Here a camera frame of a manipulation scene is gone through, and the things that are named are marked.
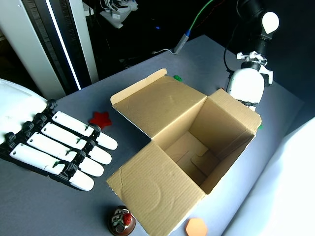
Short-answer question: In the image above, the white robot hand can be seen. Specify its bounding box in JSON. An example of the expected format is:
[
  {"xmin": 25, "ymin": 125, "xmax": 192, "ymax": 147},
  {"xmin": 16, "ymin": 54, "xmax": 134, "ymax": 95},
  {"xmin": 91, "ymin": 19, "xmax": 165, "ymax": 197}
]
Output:
[
  {"xmin": 225, "ymin": 68, "xmax": 266, "ymax": 113},
  {"xmin": 0, "ymin": 78, "xmax": 118, "ymax": 192}
]

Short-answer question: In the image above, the cardboard box with flaps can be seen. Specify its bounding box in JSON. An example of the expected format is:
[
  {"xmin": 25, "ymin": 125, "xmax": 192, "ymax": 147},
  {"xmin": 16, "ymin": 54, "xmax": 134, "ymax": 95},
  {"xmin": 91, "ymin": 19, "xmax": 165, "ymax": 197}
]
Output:
[{"xmin": 106, "ymin": 68, "xmax": 262, "ymax": 236}]

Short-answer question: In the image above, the chocolate toy cake with strawberry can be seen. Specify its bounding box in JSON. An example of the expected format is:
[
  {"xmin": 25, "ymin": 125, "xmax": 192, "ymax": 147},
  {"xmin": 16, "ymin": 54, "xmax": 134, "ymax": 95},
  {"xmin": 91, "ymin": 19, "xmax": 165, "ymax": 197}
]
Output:
[{"xmin": 107, "ymin": 205, "xmax": 137, "ymax": 236}]

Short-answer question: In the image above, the white cabinet with light strip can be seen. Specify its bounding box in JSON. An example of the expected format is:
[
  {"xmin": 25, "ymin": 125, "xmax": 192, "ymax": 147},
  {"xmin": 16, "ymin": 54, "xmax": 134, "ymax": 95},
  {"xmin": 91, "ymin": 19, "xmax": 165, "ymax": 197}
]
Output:
[{"xmin": 0, "ymin": 0, "xmax": 99, "ymax": 100}]

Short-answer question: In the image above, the red felt star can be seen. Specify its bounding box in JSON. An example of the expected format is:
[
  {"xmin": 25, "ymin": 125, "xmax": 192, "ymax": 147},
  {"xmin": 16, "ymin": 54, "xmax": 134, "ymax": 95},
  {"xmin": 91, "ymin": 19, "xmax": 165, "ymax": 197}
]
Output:
[{"xmin": 88, "ymin": 111, "xmax": 113, "ymax": 130}]

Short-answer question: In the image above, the white backdrop sheet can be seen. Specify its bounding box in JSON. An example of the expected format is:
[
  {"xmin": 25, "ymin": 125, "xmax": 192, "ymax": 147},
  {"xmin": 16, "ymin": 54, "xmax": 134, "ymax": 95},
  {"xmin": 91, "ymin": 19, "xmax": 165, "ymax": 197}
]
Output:
[{"xmin": 222, "ymin": 118, "xmax": 315, "ymax": 236}]

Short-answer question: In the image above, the grey table cloth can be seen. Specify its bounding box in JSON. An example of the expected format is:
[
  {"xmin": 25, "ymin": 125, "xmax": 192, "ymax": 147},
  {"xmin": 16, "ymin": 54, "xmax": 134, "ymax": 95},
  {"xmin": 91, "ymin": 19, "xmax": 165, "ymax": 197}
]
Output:
[{"xmin": 0, "ymin": 34, "xmax": 305, "ymax": 236}]

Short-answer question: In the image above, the orange hexagon block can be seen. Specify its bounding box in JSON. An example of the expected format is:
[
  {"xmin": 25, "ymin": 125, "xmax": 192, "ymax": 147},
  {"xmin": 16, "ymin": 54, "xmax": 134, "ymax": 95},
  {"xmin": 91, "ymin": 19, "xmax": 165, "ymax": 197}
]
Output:
[{"xmin": 185, "ymin": 217, "xmax": 208, "ymax": 236}]

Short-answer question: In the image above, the grey cable connector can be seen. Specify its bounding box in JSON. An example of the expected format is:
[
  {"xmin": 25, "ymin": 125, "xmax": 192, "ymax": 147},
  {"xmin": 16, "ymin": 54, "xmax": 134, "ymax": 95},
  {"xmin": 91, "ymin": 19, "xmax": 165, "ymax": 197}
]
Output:
[{"xmin": 172, "ymin": 30, "xmax": 191, "ymax": 54}]

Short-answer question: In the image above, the green cable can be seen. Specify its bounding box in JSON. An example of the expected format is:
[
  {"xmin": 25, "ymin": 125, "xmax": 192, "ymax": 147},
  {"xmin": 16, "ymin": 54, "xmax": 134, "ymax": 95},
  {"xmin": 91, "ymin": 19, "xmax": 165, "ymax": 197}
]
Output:
[{"xmin": 186, "ymin": 0, "xmax": 215, "ymax": 34}]

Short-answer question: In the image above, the thin white cable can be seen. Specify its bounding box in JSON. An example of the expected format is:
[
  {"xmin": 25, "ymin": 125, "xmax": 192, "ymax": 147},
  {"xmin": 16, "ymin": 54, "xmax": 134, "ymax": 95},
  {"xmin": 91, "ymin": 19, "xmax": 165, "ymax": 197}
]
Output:
[{"xmin": 152, "ymin": 48, "xmax": 176, "ymax": 55}]

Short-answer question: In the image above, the white bracket device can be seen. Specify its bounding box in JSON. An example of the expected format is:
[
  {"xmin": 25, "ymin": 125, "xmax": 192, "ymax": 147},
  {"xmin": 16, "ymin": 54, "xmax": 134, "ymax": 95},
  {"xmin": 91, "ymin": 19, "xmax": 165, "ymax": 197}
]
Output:
[{"xmin": 99, "ymin": 0, "xmax": 138, "ymax": 29}]

